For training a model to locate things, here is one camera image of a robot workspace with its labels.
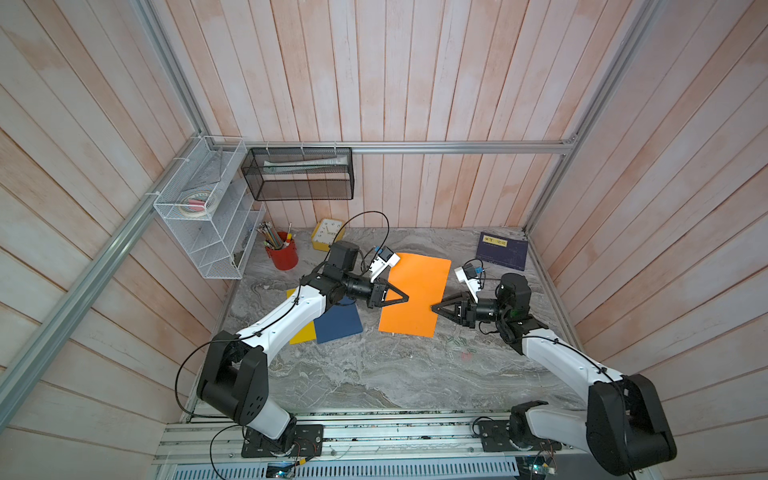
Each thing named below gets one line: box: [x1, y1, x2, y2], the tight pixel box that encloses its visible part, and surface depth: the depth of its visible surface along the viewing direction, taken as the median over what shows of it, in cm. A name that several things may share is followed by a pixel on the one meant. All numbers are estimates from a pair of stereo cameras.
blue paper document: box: [313, 296, 363, 344], surface depth 93 cm
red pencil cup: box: [266, 232, 299, 271], surface depth 107 cm
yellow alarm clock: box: [310, 218, 346, 252], surface depth 121 cm
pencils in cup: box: [256, 221, 296, 250], surface depth 102 cm
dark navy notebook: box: [475, 231, 528, 271], surface depth 116 cm
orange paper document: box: [378, 253, 452, 338], surface depth 73 cm
